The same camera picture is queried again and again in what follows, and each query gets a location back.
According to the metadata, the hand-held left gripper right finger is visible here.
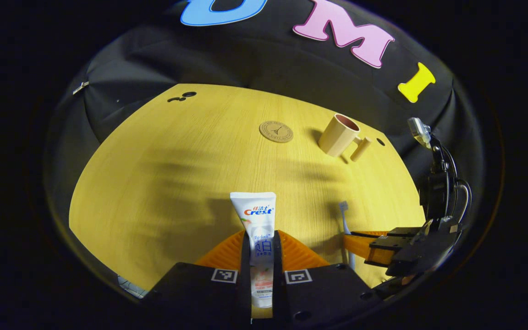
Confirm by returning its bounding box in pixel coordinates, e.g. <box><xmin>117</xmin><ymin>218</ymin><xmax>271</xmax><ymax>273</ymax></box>
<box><xmin>272</xmin><ymin>228</ymin><xmax>383</xmax><ymax>325</ymax></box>

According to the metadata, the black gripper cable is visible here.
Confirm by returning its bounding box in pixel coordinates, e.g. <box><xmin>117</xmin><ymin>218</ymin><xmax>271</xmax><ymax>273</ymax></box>
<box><xmin>447</xmin><ymin>147</ymin><xmax>473</xmax><ymax>225</ymax></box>

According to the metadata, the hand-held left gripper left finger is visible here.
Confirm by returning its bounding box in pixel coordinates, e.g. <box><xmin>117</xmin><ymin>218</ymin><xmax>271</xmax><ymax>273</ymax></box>
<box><xmin>143</xmin><ymin>229</ymin><xmax>253</xmax><ymax>325</ymax></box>

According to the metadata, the round wooden coaster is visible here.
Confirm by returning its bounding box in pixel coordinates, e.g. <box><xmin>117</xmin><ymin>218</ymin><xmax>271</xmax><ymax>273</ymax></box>
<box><xmin>259</xmin><ymin>121</ymin><xmax>294</xmax><ymax>143</ymax></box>

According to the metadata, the white toothpaste tube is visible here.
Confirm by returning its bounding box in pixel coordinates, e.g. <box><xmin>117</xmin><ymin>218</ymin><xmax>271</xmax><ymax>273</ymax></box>
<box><xmin>230</xmin><ymin>192</ymin><xmax>277</xmax><ymax>308</ymax></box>

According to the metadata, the white toothbrush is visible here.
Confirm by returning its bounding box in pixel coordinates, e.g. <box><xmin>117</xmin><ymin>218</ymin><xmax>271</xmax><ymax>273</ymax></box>
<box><xmin>339</xmin><ymin>201</ymin><xmax>357</xmax><ymax>271</ymax></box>

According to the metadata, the beige cup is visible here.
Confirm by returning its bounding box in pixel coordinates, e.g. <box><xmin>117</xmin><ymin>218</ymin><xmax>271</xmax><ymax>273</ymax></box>
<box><xmin>318</xmin><ymin>113</ymin><xmax>373</xmax><ymax>163</ymax></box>

